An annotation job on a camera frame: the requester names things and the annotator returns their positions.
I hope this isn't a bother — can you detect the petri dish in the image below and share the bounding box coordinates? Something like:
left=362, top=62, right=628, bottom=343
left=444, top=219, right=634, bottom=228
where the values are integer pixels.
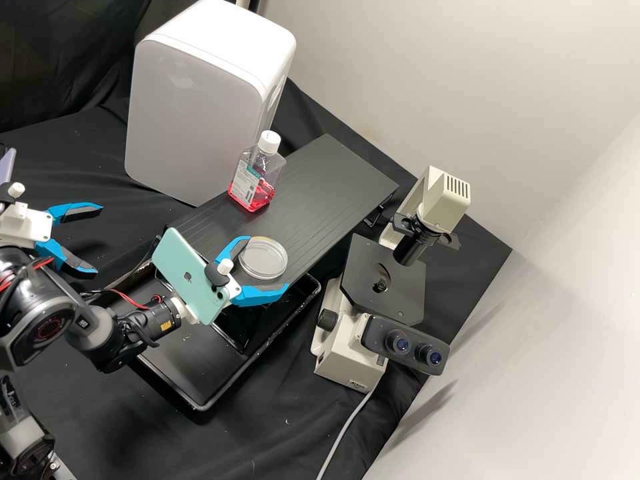
left=237, top=235, right=290, bottom=280

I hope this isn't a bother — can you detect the grey cable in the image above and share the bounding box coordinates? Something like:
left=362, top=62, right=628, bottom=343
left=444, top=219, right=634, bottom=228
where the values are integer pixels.
left=315, top=383, right=377, bottom=480

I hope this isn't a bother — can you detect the right wrist camera phone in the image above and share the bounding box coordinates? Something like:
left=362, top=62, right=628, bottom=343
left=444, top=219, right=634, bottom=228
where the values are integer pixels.
left=151, top=227, right=237, bottom=327

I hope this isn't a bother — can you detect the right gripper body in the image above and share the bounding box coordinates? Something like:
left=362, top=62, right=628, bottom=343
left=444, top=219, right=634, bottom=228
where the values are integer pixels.
left=219, top=277, right=243, bottom=307

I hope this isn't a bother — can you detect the black tray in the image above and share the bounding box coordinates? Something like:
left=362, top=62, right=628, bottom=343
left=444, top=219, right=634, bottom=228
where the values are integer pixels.
left=133, top=272, right=323, bottom=413

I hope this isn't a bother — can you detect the white box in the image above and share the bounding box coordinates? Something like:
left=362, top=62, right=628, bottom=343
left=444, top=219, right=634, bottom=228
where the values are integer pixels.
left=123, top=0, right=298, bottom=207

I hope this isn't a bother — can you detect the black platform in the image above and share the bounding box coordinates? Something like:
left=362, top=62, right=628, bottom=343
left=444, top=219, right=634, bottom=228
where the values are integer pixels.
left=163, top=133, right=401, bottom=312

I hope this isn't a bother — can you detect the cream microscope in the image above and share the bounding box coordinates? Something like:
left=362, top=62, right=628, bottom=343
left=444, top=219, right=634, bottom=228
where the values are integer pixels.
left=309, top=165, right=474, bottom=397

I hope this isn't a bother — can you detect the red liquid bottle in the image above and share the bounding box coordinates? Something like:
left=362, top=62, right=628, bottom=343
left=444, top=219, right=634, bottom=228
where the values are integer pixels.
left=227, top=130, right=287, bottom=214

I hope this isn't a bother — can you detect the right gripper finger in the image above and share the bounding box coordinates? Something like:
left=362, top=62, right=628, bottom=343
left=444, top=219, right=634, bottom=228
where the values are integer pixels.
left=213, top=235, right=251, bottom=267
left=232, top=282, right=291, bottom=307

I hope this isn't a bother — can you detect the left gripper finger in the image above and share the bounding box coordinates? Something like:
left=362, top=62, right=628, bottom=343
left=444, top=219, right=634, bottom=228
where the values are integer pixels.
left=47, top=201, right=105, bottom=224
left=34, top=238, right=100, bottom=275

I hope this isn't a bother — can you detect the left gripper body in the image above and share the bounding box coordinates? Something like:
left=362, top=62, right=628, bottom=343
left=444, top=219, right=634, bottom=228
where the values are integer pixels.
left=0, top=201, right=55, bottom=247

